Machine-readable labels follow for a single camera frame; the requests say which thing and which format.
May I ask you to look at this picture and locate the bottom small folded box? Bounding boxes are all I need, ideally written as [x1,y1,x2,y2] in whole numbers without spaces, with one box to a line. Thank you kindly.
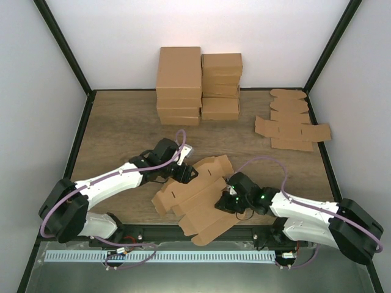
[201,98,239,120]

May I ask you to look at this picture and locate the top small folded cardboard box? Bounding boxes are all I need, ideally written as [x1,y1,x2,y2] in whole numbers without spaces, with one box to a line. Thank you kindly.
[202,53,243,76]

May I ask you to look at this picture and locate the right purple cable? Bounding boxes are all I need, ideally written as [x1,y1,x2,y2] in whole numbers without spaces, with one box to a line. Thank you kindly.
[236,157,384,271]

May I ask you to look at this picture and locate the black aluminium frame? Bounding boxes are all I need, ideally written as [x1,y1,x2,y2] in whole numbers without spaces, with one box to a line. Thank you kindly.
[16,0,386,293]

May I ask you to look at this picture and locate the grey metal base plate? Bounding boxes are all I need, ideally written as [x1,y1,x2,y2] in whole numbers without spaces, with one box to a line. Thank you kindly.
[23,242,375,292]

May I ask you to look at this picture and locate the top large folded cardboard box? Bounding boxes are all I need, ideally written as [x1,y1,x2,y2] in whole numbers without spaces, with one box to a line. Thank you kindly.
[156,46,202,99]

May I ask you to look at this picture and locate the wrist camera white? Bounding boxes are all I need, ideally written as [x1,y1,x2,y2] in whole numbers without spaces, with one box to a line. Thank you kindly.
[175,144,194,165]
[227,185,237,197]

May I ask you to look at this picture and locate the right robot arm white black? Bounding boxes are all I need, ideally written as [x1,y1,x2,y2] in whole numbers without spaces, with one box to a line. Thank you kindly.
[214,172,384,265]

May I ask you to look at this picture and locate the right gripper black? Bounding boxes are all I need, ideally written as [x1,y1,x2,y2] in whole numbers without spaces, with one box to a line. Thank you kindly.
[215,190,252,214]

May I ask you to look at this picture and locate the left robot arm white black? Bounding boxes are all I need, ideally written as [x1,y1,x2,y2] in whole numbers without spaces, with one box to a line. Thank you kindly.
[38,138,198,247]

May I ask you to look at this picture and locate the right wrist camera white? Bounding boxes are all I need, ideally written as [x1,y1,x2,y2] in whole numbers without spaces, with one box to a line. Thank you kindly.
[227,185,237,197]

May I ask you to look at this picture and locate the stack of flat cardboard blanks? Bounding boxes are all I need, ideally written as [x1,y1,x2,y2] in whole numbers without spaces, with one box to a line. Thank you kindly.
[255,89,332,152]

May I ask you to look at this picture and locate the bottom large folded box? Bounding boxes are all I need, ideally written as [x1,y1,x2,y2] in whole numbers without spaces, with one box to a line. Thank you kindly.
[159,117,200,126]

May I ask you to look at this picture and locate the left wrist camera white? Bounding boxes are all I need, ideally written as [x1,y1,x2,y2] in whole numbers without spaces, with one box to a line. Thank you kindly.
[175,144,194,165]

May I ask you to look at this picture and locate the light blue slotted cable duct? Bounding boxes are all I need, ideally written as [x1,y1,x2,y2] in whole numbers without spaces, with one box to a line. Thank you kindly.
[44,250,276,264]

